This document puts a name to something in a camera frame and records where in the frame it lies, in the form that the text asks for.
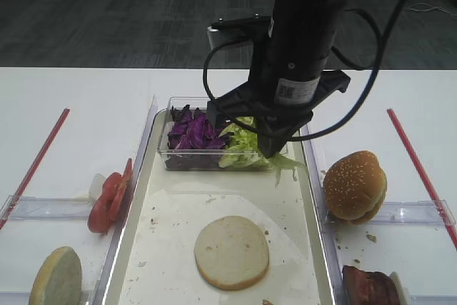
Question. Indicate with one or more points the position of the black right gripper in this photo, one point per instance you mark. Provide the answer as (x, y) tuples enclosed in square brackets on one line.
[(285, 84)]

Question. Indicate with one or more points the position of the green lettuce leaf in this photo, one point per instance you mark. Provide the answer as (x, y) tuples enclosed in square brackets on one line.
[(280, 162)]

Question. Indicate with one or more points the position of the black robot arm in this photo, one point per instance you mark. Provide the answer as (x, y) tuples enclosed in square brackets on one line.
[(315, 18)]

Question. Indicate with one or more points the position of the green lettuce pile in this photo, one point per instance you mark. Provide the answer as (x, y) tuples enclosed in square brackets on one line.
[(242, 150)]

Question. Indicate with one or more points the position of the white tomato pusher block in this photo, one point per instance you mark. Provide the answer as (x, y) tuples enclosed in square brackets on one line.
[(96, 187)]

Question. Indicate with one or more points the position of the red tomato slices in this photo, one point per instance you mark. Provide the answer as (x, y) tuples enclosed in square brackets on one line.
[(106, 210)]

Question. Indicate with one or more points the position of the brown meat patties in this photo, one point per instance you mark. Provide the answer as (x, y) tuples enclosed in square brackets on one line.
[(369, 288)]

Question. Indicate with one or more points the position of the purple cabbage pieces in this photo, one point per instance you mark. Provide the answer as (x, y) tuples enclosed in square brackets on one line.
[(192, 130)]

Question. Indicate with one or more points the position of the clear plastic salad container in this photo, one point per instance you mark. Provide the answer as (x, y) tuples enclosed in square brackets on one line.
[(186, 160)]

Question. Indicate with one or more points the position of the sesame burger bun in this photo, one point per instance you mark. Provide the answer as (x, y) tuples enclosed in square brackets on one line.
[(355, 187)]

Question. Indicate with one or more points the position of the bun bottom on tray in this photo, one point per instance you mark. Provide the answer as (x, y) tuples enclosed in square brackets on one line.
[(231, 253)]

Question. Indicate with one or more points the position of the right red plastic strip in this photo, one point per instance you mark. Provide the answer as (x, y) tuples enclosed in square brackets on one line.
[(423, 173)]

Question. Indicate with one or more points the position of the red plastic strip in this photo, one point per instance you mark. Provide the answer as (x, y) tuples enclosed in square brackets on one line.
[(35, 165), (423, 173)]

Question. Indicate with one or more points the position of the white metal tray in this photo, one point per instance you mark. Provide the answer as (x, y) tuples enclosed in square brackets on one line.
[(179, 204)]

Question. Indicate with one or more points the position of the left red plastic strip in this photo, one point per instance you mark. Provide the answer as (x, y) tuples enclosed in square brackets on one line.
[(35, 165)]

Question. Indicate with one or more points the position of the right long clear divider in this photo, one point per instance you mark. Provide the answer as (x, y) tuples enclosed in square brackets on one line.
[(332, 236)]

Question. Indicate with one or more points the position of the long clear divider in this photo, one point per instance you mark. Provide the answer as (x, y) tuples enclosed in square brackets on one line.
[(126, 204), (332, 236)]

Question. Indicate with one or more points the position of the left long clear divider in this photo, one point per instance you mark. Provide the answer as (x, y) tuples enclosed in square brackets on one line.
[(126, 204)]

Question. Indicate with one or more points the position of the white patty pusher block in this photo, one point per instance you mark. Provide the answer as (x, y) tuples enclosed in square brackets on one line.
[(403, 293)]

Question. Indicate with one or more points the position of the standing bun slice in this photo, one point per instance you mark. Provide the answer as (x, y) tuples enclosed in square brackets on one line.
[(59, 280)]

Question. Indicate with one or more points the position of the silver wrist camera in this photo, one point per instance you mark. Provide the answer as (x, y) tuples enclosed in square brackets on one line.
[(223, 31)]

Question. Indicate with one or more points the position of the clear rail by sesame bun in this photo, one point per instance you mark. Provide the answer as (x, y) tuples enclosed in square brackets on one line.
[(419, 213)]

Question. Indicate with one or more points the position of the clear rail by tomato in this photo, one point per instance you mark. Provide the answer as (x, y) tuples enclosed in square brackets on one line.
[(32, 208)]

